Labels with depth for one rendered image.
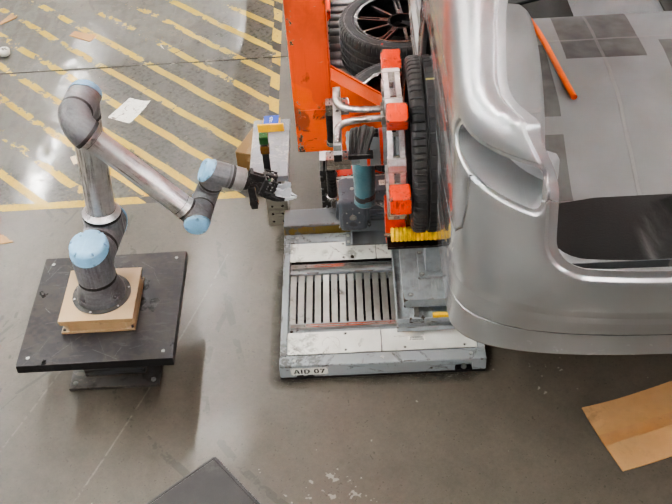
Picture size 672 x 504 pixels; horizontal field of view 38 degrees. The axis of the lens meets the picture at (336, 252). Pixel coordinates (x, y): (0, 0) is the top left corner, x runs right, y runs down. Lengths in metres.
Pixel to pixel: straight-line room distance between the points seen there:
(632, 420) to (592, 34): 1.50
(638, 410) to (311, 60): 1.87
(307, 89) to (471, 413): 1.46
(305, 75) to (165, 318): 1.12
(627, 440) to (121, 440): 1.92
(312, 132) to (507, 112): 1.79
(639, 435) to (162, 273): 1.98
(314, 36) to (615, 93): 1.17
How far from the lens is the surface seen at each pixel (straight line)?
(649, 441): 3.86
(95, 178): 3.72
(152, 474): 3.79
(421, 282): 4.00
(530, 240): 2.60
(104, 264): 3.77
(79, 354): 3.84
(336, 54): 5.36
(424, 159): 3.35
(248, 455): 3.77
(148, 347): 3.79
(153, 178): 3.51
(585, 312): 2.79
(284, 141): 4.41
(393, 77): 3.58
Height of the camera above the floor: 3.03
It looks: 43 degrees down
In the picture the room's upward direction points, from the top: 4 degrees counter-clockwise
